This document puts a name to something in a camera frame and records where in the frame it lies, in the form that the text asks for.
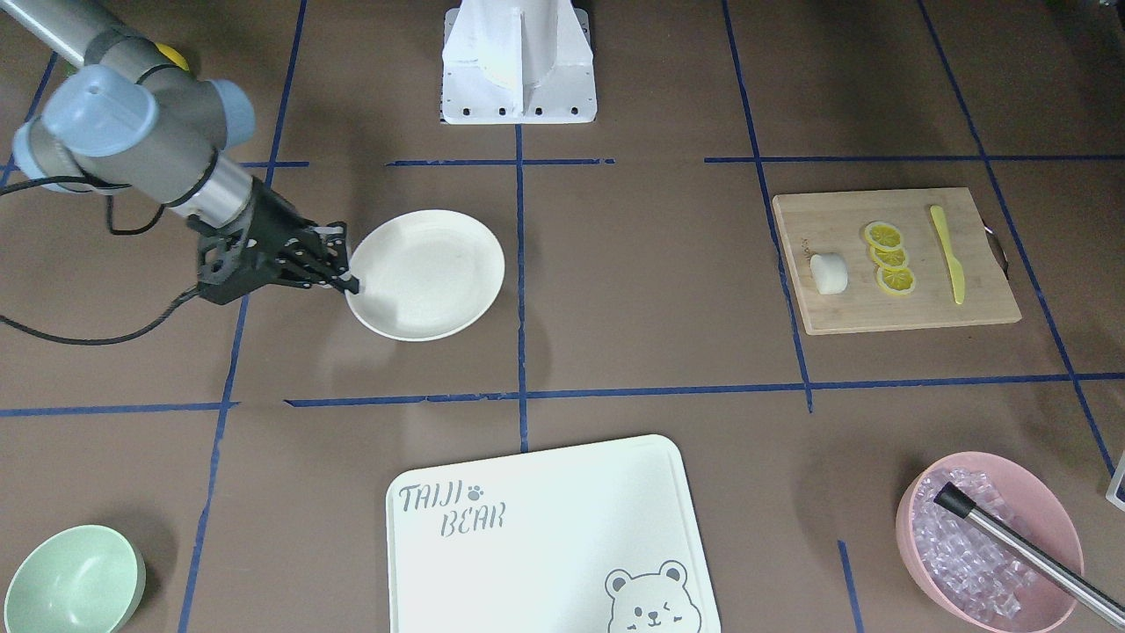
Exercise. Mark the yellow plastic knife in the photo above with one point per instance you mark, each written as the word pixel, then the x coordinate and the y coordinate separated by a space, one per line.
pixel 953 264

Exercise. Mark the bamboo cutting board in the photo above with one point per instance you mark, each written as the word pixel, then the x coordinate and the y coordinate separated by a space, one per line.
pixel 833 222

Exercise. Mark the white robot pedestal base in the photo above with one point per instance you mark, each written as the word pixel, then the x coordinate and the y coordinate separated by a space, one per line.
pixel 517 63

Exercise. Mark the cream round plate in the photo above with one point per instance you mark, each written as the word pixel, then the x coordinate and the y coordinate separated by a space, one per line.
pixel 426 275

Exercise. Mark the lemon slice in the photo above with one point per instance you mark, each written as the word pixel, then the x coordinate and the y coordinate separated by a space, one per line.
pixel 897 259
pixel 883 236
pixel 895 282

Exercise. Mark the lemon slice near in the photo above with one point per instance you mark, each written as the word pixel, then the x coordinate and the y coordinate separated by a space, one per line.
pixel 895 282

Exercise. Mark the lemon slice middle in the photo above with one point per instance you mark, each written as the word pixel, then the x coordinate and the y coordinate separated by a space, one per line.
pixel 897 259

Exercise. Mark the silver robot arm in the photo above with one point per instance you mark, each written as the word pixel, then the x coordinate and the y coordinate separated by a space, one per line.
pixel 130 117

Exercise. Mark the mint green bowl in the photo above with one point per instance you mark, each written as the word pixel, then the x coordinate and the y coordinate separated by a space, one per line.
pixel 87 578

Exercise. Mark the steel muddler black tip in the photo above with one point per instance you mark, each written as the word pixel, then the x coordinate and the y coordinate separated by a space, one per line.
pixel 957 502

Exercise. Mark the lemon slice far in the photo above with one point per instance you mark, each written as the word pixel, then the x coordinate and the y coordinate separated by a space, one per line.
pixel 883 236

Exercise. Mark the pink bowl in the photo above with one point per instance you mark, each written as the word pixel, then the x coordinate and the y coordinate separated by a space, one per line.
pixel 1040 518

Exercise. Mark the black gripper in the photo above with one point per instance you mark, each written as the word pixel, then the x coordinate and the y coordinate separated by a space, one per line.
pixel 274 219

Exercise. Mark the clear ice cubes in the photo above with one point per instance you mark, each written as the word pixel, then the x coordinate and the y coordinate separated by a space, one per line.
pixel 980 577

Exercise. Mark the cream bear serving tray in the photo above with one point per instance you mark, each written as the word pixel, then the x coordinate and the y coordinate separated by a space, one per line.
pixel 601 537

